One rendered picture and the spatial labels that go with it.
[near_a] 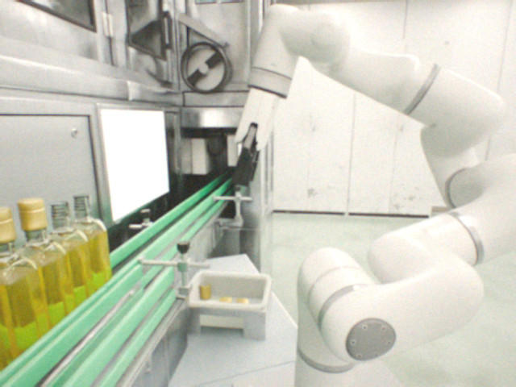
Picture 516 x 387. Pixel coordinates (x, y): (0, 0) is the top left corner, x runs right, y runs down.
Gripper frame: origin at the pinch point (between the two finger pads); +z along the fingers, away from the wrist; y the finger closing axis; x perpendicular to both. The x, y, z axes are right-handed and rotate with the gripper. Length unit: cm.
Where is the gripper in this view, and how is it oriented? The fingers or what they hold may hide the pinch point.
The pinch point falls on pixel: (245, 172)
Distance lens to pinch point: 62.9
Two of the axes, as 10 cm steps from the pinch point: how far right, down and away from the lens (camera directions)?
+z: -2.7, 9.3, 2.6
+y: -1.4, 2.3, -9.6
